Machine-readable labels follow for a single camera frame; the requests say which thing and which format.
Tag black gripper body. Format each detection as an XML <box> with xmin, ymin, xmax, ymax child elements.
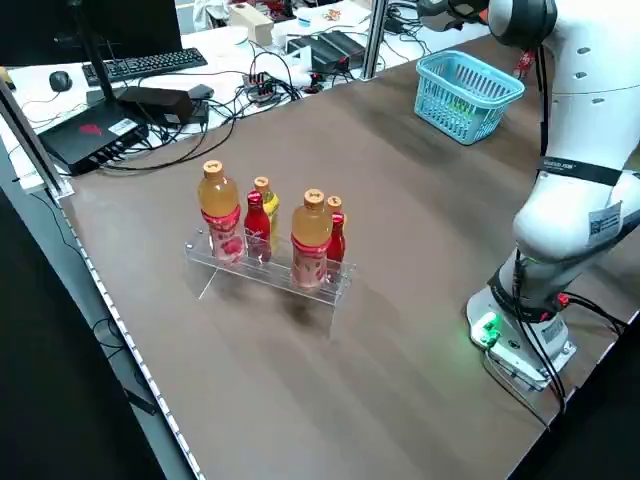
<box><xmin>448</xmin><ymin>0</ymin><xmax>490</xmax><ymax>24</ymax></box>

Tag green snack packet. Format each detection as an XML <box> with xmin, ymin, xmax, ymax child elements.
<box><xmin>447</xmin><ymin>97</ymin><xmax>476</xmax><ymax>121</ymax></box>

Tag light blue plastic basket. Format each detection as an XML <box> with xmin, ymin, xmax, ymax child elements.
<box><xmin>415</xmin><ymin>49</ymin><xmax>526</xmax><ymax>147</ymax></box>

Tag wooden tissue box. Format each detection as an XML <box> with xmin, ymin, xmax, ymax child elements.
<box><xmin>228</xmin><ymin>3</ymin><xmax>275</xmax><ymax>46</ymax></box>

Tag usb hub with plugs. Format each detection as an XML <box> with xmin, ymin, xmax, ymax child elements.
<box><xmin>242</xmin><ymin>71</ymin><xmax>281</xmax><ymax>105</ymax></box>

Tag yellow drink bottle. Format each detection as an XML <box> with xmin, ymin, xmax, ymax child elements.
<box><xmin>326</xmin><ymin>195</ymin><xmax>348</xmax><ymax>236</ymax></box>
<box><xmin>252</xmin><ymin>176</ymin><xmax>281</xmax><ymax>251</ymax></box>

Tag white desk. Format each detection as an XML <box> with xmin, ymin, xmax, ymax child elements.
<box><xmin>0</xmin><ymin>0</ymin><xmax>494</xmax><ymax>194</ymax></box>

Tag juice bottle pink label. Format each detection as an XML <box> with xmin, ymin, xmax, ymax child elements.
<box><xmin>290</xmin><ymin>188</ymin><xmax>334</xmax><ymax>290</ymax></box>
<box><xmin>197</xmin><ymin>159</ymin><xmax>247</xmax><ymax>265</ymax></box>

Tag black keyboard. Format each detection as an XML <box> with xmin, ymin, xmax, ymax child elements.
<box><xmin>81</xmin><ymin>47</ymin><xmax>209</xmax><ymax>85</ymax></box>

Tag black power adapter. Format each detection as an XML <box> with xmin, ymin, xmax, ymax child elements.
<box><xmin>117</xmin><ymin>85</ymin><xmax>195</xmax><ymax>124</ymax></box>

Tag clear acrylic shelf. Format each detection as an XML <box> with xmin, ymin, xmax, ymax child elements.
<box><xmin>183</xmin><ymin>227</ymin><xmax>357</xmax><ymax>342</ymax></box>

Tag black monitor with stand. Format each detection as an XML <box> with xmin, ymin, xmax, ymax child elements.
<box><xmin>0</xmin><ymin>0</ymin><xmax>182</xmax><ymax>119</ymax></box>

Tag black computer box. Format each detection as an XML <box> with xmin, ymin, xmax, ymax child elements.
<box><xmin>37</xmin><ymin>97</ymin><xmax>151</xmax><ymax>177</ymax></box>

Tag aluminium frame post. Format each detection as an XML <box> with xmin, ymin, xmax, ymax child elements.
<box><xmin>362</xmin><ymin>0</ymin><xmax>389</xmax><ymax>81</ymax></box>

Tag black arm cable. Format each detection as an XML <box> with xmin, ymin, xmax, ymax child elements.
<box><xmin>533</xmin><ymin>43</ymin><xmax>550</xmax><ymax>157</ymax></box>

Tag black desk cable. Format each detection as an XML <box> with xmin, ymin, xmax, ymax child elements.
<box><xmin>102</xmin><ymin>117</ymin><xmax>236</xmax><ymax>174</ymax></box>

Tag black base cables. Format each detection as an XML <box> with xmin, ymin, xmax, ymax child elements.
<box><xmin>482</xmin><ymin>252</ymin><xmax>629</xmax><ymax>416</ymax></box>

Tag aluminium frame rail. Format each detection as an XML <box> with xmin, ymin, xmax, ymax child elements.
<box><xmin>0</xmin><ymin>74</ymin><xmax>76</xmax><ymax>201</ymax></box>

